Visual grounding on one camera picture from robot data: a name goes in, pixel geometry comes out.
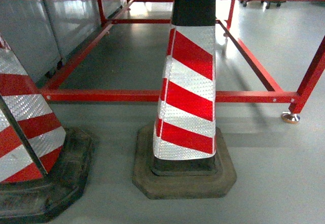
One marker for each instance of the red white traffic cone centre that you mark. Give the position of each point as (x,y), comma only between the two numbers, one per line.
(183,155)

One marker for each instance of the red white traffic cone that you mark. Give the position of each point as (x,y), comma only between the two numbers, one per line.
(183,155)
(44,166)

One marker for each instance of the black office chair base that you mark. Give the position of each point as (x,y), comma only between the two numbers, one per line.
(268,3)

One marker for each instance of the red white traffic cone left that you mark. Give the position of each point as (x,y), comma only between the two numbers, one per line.
(44,166)

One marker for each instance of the grey metal cabinet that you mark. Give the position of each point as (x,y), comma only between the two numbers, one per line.
(42,32)

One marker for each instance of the red metal frame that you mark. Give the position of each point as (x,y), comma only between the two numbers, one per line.
(273,92)

